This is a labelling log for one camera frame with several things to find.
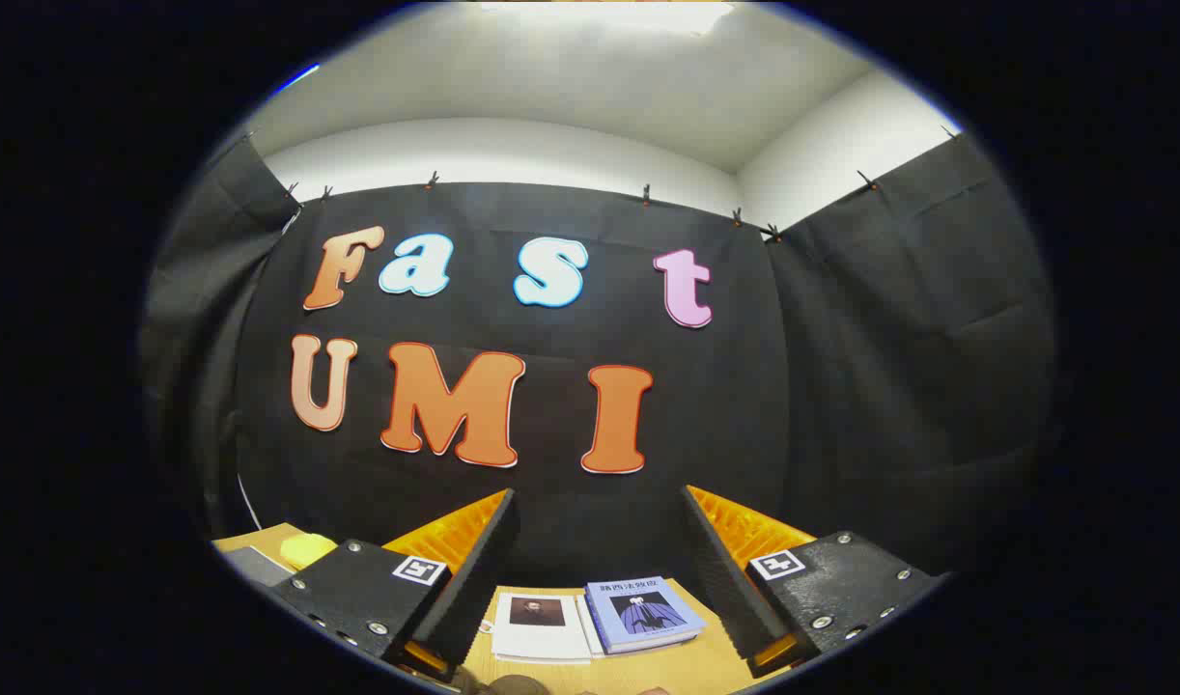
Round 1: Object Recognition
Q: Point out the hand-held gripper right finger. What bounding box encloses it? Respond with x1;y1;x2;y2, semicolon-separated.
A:
680;484;946;679

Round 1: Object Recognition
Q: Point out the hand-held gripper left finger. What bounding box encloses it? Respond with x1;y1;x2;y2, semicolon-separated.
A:
269;487;521;681

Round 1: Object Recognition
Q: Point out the grey fabric storage box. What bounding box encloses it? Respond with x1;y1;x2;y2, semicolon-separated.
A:
225;545;296;588

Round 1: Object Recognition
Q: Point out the white portrait book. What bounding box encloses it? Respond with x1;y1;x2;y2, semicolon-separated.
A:
491;591;594;665

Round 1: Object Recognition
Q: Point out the blue cover book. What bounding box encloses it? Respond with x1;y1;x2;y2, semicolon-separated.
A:
584;576;708;655

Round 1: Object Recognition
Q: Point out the yellow plush toy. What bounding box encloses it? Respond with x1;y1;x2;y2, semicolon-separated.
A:
280;533;339;570

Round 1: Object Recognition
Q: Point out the ceiling light panel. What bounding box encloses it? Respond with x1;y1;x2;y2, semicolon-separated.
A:
474;0;738;36

